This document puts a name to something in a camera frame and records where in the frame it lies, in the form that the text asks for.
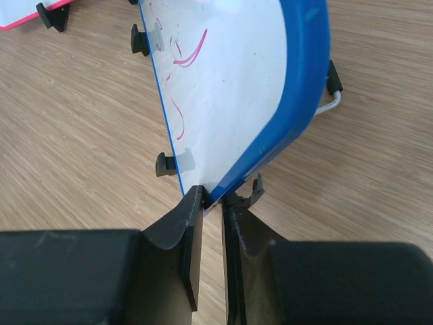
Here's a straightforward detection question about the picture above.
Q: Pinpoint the pink framed whiteboard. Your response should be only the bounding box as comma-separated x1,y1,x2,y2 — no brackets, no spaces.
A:
0,0,73,33

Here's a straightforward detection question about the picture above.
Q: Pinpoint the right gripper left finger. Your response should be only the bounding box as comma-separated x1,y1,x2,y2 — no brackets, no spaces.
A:
1,186,203,324

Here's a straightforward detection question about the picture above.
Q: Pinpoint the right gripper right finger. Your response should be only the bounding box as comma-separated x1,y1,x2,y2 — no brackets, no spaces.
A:
222,178,432,324

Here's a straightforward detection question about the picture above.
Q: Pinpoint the blue framed whiteboard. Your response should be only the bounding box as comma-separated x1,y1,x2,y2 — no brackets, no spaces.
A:
131,1,343,210

